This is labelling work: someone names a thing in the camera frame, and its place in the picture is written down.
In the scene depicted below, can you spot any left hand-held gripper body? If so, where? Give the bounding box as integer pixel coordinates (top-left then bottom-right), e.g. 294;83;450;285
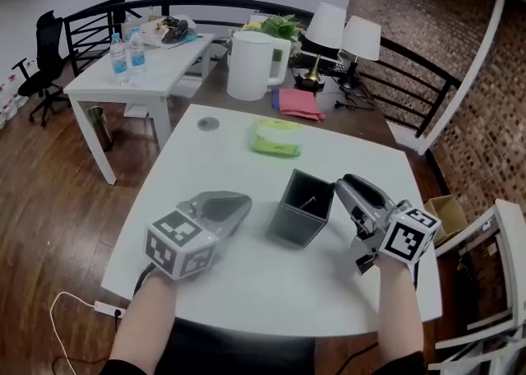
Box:
143;191;253;282

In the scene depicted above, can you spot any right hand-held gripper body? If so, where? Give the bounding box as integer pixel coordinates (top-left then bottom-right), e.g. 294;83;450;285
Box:
348;198;442;276

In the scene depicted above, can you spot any black square pen holder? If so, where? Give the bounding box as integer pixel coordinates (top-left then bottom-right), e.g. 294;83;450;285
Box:
267;168;336;249

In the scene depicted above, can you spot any person's right forearm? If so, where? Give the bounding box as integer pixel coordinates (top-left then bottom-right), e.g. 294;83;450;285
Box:
375;255;425;375

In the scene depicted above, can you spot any person's left forearm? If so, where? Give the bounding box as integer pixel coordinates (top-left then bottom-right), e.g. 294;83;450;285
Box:
108;269;180;375

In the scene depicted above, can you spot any cardboard box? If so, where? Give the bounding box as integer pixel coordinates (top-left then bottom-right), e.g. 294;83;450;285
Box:
422;193;470;246

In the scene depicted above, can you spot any brown wooden desk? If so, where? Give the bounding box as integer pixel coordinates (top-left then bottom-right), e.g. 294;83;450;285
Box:
191;27;399;149

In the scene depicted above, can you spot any green wet wipes pack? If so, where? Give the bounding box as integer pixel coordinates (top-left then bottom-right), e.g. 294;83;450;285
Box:
247;118;304;159

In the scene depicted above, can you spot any white power strip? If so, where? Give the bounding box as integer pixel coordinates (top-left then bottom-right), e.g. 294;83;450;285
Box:
93;300;127;320

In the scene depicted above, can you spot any pink folded cloth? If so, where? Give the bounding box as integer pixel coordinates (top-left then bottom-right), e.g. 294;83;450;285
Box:
272;87;327;122

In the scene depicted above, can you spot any black metal railing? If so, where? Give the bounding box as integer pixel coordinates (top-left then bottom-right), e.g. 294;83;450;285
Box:
62;0;463;139

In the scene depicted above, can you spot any person's black clothing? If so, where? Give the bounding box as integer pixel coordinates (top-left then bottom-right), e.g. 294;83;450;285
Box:
97;318;427;375

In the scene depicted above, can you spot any white electric kettle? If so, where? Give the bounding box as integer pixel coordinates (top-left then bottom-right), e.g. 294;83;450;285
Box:
226;30;293;102

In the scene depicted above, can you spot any metal waste bin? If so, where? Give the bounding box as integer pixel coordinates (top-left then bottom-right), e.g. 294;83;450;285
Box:
85;104;115;152

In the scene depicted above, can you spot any white side desk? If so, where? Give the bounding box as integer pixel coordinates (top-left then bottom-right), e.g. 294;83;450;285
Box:
62;31;217;186

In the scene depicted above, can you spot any black base table lamp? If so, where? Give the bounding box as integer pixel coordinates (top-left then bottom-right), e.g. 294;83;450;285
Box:
337;15;383;90

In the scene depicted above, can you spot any brass base table lamp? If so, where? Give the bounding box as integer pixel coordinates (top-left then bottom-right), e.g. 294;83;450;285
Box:
302;2;348;83

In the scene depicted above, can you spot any green potted plant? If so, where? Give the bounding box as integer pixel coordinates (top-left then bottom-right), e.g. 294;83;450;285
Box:
242;14;304;58

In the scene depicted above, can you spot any plastic bag of items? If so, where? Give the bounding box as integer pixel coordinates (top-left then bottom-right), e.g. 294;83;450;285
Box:
138;14;205;49

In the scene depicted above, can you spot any row of floor water bottles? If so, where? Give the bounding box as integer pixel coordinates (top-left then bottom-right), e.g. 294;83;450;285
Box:
0;58;38;131

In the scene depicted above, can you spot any black office chair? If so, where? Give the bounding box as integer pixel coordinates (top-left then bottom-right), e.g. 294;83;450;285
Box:
11;10;73;128

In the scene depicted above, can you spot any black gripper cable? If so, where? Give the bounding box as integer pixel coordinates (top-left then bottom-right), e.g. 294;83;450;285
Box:
131;263;156;301

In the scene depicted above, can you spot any black power cord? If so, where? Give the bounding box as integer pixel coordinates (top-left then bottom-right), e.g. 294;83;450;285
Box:
333;84;376;112

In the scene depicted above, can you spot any white wooden frame chair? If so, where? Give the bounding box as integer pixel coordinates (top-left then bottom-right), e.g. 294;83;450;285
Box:
427;198;526;375

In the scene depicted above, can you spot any white power cable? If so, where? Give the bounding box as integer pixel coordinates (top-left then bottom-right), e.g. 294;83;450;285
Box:
49;291;96;368

